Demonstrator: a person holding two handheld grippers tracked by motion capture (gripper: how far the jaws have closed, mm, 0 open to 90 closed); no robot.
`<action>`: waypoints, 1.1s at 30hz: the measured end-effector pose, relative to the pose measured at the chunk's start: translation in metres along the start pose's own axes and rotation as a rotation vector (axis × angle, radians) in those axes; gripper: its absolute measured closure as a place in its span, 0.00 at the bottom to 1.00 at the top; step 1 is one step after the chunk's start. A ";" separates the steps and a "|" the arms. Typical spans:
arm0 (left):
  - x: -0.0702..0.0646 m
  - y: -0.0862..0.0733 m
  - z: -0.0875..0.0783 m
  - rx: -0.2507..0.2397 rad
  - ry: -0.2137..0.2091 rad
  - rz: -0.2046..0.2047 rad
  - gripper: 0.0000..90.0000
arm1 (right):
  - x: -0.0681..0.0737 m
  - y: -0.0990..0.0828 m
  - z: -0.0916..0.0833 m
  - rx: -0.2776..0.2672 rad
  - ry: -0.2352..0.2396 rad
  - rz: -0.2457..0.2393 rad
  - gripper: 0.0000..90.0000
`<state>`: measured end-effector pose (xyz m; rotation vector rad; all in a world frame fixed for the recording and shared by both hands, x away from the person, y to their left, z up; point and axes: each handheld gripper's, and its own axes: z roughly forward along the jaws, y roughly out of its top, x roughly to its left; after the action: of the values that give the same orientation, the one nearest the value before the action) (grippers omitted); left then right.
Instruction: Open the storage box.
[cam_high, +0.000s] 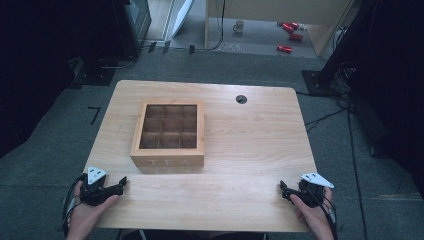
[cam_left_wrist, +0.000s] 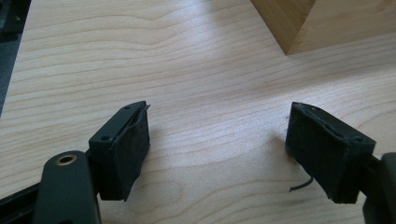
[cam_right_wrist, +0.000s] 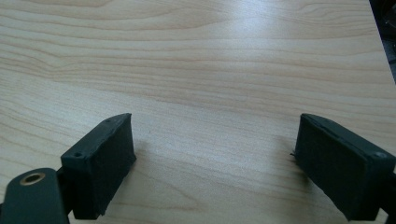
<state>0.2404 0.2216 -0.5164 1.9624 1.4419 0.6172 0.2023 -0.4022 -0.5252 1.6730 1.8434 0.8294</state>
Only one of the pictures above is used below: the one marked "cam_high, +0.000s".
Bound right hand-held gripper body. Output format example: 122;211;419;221
297;171;335;209

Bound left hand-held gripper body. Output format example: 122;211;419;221
79;165;116;207

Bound wooden tea box with compartments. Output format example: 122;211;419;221
129;100;205;168

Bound person's left hand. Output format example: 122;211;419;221
65;180;120;236

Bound person's right hand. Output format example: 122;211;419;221
288;186;336;236

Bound person's dark clothing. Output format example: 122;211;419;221
120;229;268;240

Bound black metal stand with base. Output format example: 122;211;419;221
301;0;379;98

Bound black flat stand base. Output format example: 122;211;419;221
68;61;117;88

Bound dark curtain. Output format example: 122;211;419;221
349;0;424;201
0;0;116;159

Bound black cabinet with screen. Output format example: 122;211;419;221
111;0;153;59

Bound white board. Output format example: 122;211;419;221
171;0;195;38

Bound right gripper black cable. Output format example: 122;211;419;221
318;194;340;240

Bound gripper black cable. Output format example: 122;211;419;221
61;173;88;238
318;194;340;240

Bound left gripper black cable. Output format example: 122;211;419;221
61;173;88;238

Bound long black floor cable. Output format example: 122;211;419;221
346;108;368;240

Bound black floor cable bundle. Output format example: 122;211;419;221
295;61;359;133

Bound black looped floor cable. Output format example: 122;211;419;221
97;44;151;70

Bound beige wooden desk frame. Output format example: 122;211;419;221
204;0;355;58

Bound black hanging cable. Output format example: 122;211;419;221
194;0;226;53

